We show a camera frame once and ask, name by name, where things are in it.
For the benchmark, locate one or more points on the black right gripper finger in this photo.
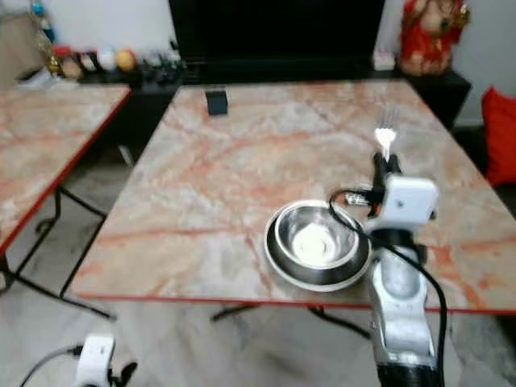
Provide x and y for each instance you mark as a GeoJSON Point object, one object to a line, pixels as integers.
{"type": "Point", "coordinates": [394, 168]}
{"type": "Point", "coordinates": [379, 169]}

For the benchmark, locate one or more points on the steel fork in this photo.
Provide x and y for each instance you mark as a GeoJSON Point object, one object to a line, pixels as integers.
{"type": "Point", "coordinates": [385, 139]}

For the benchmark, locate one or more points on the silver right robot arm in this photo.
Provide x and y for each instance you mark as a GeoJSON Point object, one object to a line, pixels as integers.
{"type": "Point", "coordinates": [399, 314]}

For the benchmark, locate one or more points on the steel bowl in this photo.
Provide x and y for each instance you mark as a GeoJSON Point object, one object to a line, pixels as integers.
{"type": "Point", "coordinates": [314, 238]}

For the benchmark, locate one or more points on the black low cabinet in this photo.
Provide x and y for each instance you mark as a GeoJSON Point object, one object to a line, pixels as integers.
{"type": "Point", "coordinates": [443, 93]}

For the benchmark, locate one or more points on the red cushion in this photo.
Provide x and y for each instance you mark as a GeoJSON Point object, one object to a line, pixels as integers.
{"type": "Point", "coordinates": [501, 137]}

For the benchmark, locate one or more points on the steel plate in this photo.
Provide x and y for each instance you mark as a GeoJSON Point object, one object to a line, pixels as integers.
{"type": "Point", "coordinates": [298, 278]}

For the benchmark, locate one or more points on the small marble pattern table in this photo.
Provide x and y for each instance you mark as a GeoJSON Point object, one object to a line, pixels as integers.
{"type": "Point", "coordinates": [40, 137]}

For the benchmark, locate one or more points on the red and gold statue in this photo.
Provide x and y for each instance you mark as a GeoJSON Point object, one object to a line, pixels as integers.
{"type": "Point", "coordinates": [434, 36]}

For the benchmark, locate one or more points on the beige chair back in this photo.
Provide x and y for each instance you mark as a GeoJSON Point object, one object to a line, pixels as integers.
{"type": "Point", "coordinates": [16, 44]}

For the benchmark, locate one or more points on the large marble pattern table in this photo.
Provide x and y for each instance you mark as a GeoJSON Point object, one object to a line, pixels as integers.
{"type": "Point", "coordinates": [210, 185]}

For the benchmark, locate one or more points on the black television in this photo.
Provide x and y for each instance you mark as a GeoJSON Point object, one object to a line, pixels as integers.
{"type": "Point", "coordinates": [278, 28]}

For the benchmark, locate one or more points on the small black box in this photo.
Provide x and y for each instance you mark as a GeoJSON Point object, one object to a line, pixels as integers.
{"type": "Point", "coordinates": [217, 103]}

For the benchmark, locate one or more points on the hanging bead decoration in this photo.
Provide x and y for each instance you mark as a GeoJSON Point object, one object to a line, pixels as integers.
{"type": "Point", "coordinates": [43, 24]}

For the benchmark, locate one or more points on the white ball ornament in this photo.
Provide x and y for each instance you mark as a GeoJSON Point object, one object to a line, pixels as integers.
{"type": "Point", "coordinates": [106, 60]}

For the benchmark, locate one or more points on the orange ball ornament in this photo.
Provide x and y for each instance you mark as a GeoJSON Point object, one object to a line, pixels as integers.
{"type": "Point", "coordinates": [126, 60]}

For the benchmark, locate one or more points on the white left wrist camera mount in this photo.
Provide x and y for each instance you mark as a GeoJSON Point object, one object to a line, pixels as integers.
{"type": "Point", "coordinates": [95, 361]}

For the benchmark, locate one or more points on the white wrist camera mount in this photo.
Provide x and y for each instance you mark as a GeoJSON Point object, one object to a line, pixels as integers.
{"type": "Point", "coordinates": [95, 361]}
{"type": "Point", "coordinates": [409, 201]}

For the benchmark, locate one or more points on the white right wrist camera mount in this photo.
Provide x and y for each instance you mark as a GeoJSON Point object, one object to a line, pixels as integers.
{"type": "Point", "coordinates": [409, 201]}

